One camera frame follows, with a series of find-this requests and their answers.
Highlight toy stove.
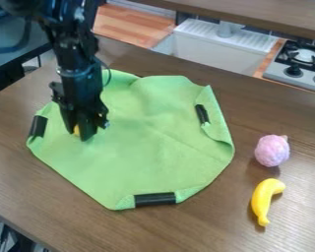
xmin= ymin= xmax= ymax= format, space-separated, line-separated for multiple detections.
xmin=261 ymin=38 xmax=315 ymax=95

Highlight black desk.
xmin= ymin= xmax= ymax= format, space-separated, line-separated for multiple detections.
xmin=0 ymin=9 xmax=54 ymax=97

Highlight yellow toy figure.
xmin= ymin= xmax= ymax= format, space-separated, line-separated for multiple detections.
xmin=73 ymin=112 xmax=109 ymax=137

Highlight green cloth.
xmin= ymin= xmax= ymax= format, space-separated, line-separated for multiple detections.
xmin=25 ymin=68 xmax=237 ymax=212

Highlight yellow toy banana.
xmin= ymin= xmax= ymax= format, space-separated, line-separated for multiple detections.
xmin=249 ymin=177 xmax=288 ymax=227

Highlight pink toy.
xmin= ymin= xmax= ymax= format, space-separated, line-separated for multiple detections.
xmin=253 ymin=134 xmax=292 ymax=168

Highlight toy sink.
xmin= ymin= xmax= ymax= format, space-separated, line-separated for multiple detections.
xmin=151 ymin=17 xmax=282 ymax=77

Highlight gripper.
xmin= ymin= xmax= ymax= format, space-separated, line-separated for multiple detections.
xmin=48 ymin=73 xmax=112 ymax=143

